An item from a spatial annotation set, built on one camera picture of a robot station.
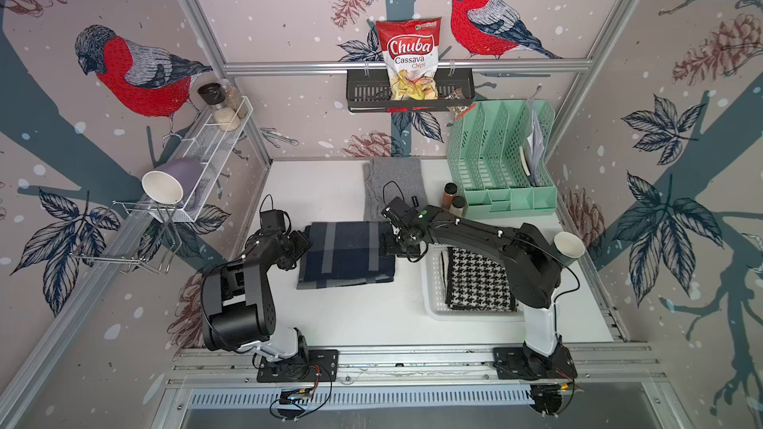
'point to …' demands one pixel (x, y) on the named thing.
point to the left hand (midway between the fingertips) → (307, 240)
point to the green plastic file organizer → (485, 159)
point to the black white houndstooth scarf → (474, 283)
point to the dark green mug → (568, 246)
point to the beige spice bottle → (458, 204)
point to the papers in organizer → (534, 147)
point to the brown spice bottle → (447, 198)
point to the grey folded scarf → (386, 179)
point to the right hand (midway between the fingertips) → (386, 253)
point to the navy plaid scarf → (344, 253)
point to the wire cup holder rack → (135, 232)
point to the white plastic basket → (433, 296)
